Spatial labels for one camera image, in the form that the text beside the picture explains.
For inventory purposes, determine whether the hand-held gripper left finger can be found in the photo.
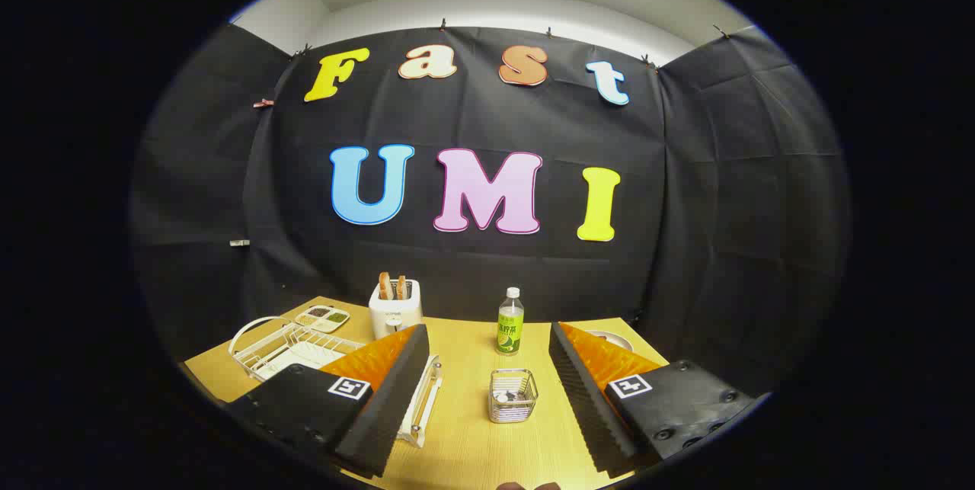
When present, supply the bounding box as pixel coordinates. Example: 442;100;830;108
225;324;431;479

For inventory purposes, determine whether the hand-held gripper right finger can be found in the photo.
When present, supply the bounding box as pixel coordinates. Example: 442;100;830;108
548;322;772;479

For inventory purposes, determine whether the metal wire basket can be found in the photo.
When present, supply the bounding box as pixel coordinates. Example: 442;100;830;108
488;369;539;424

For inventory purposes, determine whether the white wire dish rack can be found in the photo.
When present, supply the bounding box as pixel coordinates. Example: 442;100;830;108
229;315;443;450

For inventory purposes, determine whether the white plate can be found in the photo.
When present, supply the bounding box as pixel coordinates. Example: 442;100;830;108
585;329;634;354

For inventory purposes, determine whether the white toaster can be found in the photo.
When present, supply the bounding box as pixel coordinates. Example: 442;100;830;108
369;279;424;340

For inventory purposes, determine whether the green label drink bottle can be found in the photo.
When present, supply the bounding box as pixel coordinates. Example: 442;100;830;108
496;287;526;357

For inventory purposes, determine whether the white compartment tray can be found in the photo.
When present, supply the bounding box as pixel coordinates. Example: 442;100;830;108
295;305;350;334

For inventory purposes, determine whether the black backdrop cloth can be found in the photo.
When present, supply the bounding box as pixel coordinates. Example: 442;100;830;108
129;24;850;399

